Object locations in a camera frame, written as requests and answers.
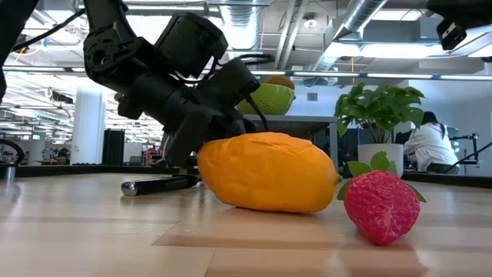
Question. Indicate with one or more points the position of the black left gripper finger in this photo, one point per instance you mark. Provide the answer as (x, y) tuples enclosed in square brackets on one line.
[(188, 142), (234, 125)]

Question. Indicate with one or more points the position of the green colander bowl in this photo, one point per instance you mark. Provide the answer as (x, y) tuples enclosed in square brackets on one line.
[(269, 101)]

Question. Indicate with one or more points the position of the long yellow toy fruit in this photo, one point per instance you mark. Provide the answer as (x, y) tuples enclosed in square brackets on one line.
[(269, 173)]

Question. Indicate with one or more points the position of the grey perforated metal stand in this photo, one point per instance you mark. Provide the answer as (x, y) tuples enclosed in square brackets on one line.
[(300, 120)]

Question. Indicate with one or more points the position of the large toy strawberry with leaves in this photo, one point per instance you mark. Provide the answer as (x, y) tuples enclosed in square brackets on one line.
[(380, 207)]

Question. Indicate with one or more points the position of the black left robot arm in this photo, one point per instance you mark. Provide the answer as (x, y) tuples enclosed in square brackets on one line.
[(115, 57)]

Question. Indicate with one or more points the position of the black cabinet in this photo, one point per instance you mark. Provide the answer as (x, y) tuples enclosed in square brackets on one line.
[(113, 146)]

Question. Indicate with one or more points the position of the white building column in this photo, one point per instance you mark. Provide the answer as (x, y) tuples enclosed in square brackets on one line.
[(88, 131)]

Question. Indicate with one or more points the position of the yellow ceiling pendant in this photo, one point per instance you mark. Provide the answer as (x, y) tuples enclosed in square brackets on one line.
[(353, 69)]

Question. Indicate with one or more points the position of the large plant in white pot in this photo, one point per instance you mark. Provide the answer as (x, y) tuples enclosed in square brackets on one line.
[(378, 107)]

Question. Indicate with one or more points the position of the person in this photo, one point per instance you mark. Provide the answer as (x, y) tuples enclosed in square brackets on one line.
[(430, 144)]

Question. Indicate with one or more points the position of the black round wheel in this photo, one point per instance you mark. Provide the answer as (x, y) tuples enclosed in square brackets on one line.
[(19, 151)]

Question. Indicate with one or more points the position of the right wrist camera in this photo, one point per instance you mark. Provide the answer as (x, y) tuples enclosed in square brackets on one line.
[(451, 34)]

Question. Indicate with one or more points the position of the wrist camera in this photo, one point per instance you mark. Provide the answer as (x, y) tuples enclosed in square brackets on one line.
[(451, 34), (227, 84)]

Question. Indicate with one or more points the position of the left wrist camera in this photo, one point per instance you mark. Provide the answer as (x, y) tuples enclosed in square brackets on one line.
[(227, 84)]

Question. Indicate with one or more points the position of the grey wall vent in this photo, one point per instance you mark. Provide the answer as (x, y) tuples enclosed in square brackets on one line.
[(312, 96)]

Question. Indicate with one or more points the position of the silver ceiling duct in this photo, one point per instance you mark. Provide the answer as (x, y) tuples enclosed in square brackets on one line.
[(242, 23)]

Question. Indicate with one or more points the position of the black aluminium table frame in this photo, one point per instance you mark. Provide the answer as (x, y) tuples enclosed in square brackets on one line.
[(77, 169)]

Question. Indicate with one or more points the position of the silver metal post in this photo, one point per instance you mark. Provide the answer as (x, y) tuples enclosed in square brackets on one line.
[(7, 171)]

